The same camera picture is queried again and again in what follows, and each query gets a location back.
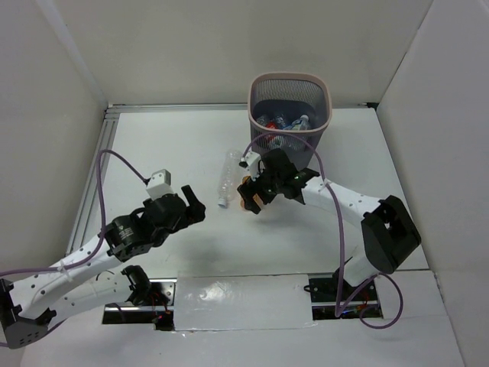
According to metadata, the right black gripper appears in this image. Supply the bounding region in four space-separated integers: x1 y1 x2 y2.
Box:
238 162 283 214

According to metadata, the orange juice bottle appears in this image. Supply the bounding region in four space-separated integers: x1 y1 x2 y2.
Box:
237 176 268 211

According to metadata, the clear unlabelled plastic bottle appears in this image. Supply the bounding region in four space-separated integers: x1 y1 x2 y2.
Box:
217 149 242 209

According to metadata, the blue label bottle white cap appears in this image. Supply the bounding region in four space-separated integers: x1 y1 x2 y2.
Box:
267 135 290 150

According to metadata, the red label bottle red cap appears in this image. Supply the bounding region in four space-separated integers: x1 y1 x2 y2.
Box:
255 114 277 129

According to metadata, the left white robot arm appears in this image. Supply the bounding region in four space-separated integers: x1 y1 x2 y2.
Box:
1 186 206 349

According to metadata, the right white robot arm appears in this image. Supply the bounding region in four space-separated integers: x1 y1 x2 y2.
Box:
238 149 422 302

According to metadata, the grey mesh waste bin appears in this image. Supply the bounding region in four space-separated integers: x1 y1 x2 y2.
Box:
248 72 332 169

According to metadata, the white taped front panel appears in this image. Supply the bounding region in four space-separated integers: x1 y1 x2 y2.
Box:
173 274 313 331

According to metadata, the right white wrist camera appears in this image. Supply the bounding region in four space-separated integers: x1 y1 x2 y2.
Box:
239 150 261 180

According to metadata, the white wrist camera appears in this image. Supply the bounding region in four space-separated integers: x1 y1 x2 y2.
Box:
146 169 174 200
239 150 261 180

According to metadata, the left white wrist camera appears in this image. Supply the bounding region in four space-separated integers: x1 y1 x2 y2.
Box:
146 169 174 200

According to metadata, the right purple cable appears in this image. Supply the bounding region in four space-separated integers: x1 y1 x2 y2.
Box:
241 132 404 330

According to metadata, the purple cable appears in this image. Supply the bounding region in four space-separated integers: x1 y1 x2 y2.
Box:
0 149 152 349
241 132 404 330

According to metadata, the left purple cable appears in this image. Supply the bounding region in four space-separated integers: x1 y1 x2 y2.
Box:
0 149 152 349

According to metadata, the aluminium frame rail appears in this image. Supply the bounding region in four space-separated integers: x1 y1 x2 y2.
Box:
67 105 388 278

